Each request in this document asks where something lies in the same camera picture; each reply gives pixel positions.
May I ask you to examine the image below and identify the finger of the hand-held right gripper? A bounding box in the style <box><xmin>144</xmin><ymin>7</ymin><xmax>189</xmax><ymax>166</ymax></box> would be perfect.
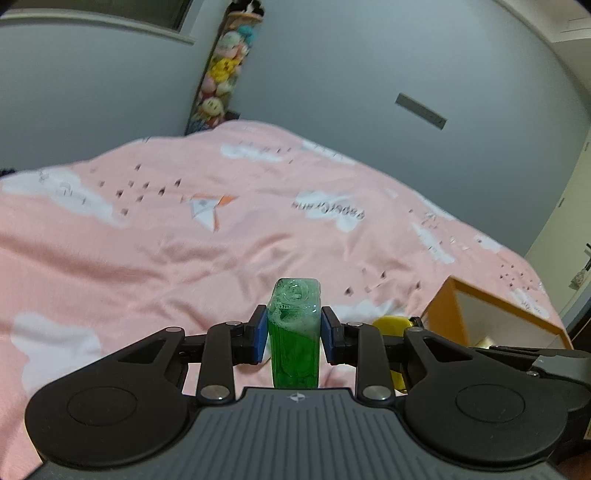
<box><xmin>472</xmin><ymin>344</ymin><xmax>539</xmax><ymax>370</ymax></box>

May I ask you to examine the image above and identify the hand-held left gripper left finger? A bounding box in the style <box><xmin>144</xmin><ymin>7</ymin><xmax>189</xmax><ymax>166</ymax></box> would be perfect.
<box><xmin>108</xmin><ymin>305</ymin><xmax>269</xmax><ymax>404</ymax></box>

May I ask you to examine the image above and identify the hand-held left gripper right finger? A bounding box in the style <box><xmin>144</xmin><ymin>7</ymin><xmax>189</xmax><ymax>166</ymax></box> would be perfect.
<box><xmin>321</xmin><ymin>305</ymin><xmax>481</xmax><ymax>403</ymax></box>

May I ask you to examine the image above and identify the green liquid bottle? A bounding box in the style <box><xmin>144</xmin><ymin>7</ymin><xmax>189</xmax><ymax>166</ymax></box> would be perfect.
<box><xmin>267</xmin><ymin>277</ymin><xmax>322</xmax><ymax>389</ymax></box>

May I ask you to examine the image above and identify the orange cardboard box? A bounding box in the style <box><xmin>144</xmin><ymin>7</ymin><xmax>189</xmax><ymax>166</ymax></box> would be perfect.
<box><xmin>420</xmin><ymin>275</ymin><xmax>573</xmax><ymax>352</ymax></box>

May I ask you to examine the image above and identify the yellow plastic container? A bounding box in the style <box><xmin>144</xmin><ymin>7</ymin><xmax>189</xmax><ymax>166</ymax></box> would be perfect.
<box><xmin>372</xmin><ymin>315</ymin><xmax>413</xmax><ymax>395</ymax></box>

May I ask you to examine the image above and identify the pink printed blanket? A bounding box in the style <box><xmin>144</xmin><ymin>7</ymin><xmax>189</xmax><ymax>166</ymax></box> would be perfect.
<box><xmin>0</xmin><ymin>120</ymin><xmax>568</xmax><ymax>398</ymax></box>

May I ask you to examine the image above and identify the cream door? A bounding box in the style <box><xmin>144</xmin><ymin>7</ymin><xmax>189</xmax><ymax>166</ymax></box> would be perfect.
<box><xmin>524</xmin><ymin>28</ymin><xmax>591</xmax><ymax>333</ymax></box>

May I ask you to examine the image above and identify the hanging plush toy collection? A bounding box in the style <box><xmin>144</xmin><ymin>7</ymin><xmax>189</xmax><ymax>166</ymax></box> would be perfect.
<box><xmin>185</xmin><ymin>0</ymin><xmax>266</xmax><ymax>136</ymax></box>

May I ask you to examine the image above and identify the grey wall plate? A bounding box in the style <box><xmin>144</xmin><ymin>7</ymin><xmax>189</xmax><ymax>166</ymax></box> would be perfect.
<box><xmin>396</xmin><ymin>92</ymin><xmax>448</xmax><ymax>130</ymax></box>

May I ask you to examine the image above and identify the window frame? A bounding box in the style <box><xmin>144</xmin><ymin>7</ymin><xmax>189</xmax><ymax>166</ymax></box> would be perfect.
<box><xmin>0</xmin><ymin>0</ymin><xmax>197</xmax><ymax>45</ymax></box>

